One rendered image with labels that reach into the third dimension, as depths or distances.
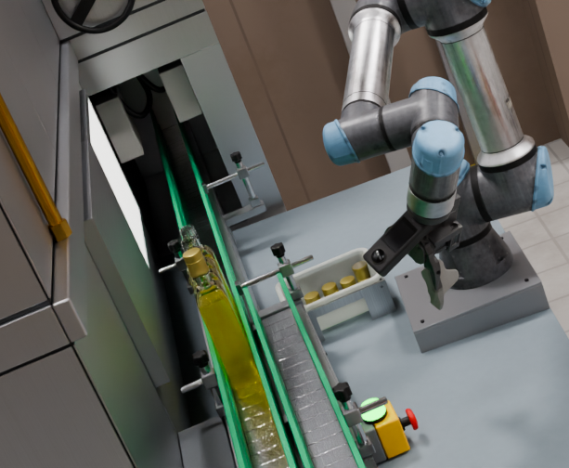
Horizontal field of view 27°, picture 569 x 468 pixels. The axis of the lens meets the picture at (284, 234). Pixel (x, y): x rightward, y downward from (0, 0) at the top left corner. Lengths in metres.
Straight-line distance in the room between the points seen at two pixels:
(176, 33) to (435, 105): 1.35
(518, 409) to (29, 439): 0.89
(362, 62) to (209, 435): 0.71
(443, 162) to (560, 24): 2.81
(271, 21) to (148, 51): 1.60
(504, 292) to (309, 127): 2.54
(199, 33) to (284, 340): 1.07
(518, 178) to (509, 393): 0.42
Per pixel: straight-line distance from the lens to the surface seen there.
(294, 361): 2.19
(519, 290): 2.30
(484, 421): 2.09
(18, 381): 1.56
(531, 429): 2.04
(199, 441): 2.09
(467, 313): 2.30
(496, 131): 2.24
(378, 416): 2.04
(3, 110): 1.64
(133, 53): 3.07
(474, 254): 2.35
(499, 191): 2.28
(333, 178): 4.83
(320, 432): 1.97
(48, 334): 1.52
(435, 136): 1.75
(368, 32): 2.08
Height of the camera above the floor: 1.95
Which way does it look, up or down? 23 degrees down
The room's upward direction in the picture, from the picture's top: 22 degrees counter-clockwise
